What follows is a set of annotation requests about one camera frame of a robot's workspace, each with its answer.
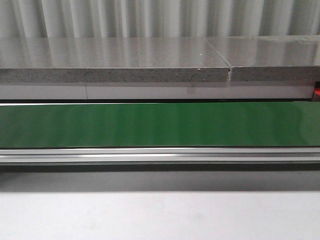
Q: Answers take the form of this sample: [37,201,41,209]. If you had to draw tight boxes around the green conveyor belt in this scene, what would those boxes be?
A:
[0,101,320,149]

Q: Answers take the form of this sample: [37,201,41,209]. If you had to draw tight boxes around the red object at right edge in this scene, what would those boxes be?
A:
[312,81,320,102]

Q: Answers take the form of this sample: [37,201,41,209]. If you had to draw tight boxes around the aluminium conveyor side rail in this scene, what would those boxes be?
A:
[0,147,320,173]

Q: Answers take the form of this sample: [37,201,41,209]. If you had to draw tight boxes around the white panel under slabs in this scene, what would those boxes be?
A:
[0,81,315,100]

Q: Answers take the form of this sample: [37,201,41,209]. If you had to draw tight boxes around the grey stone slab right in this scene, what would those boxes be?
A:
[206,35,320,82]

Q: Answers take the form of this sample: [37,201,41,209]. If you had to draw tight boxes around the grey stone slab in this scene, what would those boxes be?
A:
[206,35,320,82]
[0,37,229,84]

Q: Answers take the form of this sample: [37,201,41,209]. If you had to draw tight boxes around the white corrugated curtain backdrop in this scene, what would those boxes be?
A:
[0,0,320,38]

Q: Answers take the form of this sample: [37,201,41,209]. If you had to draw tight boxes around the grey stone slab left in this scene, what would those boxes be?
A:
[0,37,229,84]

